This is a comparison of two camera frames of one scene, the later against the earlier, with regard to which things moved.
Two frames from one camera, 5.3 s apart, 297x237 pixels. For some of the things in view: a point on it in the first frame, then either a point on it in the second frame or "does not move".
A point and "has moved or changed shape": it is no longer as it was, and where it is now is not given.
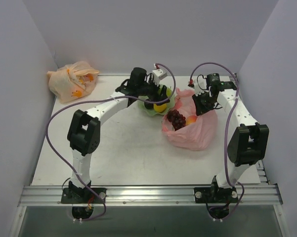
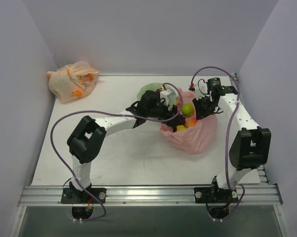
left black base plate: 84,195 does not move
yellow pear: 160,108 has moved or changed shape
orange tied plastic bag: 71,81 does not move
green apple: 168,92 has moved or changed shape
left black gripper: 157,96 -> 167,114
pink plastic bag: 200,136 does not move
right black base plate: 215,195 does not move
